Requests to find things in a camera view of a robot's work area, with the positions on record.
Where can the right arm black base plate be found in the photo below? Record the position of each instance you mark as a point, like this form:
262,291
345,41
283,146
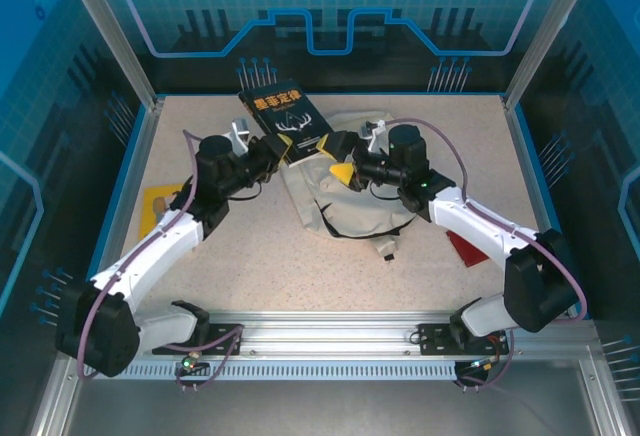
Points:
431,340

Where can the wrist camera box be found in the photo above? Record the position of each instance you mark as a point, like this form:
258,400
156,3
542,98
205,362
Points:
241,131
372,136

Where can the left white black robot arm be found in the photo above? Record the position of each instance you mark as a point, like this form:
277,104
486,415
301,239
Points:
150,251

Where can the cream canvas backpack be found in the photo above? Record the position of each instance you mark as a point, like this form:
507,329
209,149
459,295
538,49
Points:
350,216

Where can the black book with antler print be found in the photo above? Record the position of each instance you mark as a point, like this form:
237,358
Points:
280,106

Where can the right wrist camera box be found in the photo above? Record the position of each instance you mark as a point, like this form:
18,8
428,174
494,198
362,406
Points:
372,136

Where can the red flat card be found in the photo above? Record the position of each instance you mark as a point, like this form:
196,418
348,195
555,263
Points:
470,253

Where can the aluminium frame post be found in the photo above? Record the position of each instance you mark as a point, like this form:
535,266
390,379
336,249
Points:
115,41
545,36

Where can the blue table edge strip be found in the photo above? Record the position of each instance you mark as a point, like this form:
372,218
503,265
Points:
118,206
400,94
546,206

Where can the aluminium side rail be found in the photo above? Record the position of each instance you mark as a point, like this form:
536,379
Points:
136,181
527,181

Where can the aluminium mounting rail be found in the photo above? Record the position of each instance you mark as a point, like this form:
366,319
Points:
325,331

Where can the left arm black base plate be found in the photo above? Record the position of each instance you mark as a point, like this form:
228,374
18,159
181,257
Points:
227,345

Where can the yellow book with figure drawing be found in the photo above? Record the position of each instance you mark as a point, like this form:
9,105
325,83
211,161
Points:
152,211

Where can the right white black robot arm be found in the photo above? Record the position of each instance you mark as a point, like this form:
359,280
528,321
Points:
475,221

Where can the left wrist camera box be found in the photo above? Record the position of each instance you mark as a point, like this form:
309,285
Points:
241,131

